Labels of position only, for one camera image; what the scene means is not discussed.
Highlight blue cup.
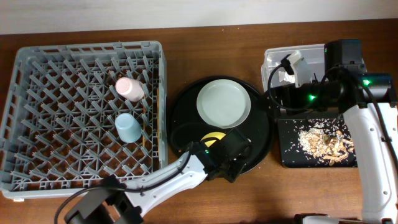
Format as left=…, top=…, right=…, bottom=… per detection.
left=115, top=113, right=142, bottom=143

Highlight grey round plate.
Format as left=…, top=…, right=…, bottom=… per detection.
left=196, top=79, right=251, bottom=129

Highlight food scraps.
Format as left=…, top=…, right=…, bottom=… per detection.
left=284, top=121, right=355, bottom=166

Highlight pink cup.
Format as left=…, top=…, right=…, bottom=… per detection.
left=115, top=77, right=145, bottom=101

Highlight white napkin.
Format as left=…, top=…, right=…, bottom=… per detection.
left=278, top=71, right=295, bottom=83

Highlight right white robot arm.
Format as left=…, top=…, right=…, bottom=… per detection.
left=260, top=39, right=397, bottom=223

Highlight grey dishwasher rack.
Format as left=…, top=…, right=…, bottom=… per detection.
left=1, top=41, right=168, bottom=201

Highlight black rectangular tray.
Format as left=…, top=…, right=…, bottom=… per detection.
left=277, top=118, right=358, bottom=168

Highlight yellow bowl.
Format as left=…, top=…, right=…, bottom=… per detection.
left=200, top=132, right=226, bottom=147

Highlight round black tray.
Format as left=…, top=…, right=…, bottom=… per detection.
left=166, top=76, right=275, bottom=174

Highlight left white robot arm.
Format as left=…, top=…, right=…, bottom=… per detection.
left=54, top=128, right=251, bottom=224

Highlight clear plastic bin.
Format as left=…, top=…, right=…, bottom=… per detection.
left=261, top=44, right=368, bottom=111

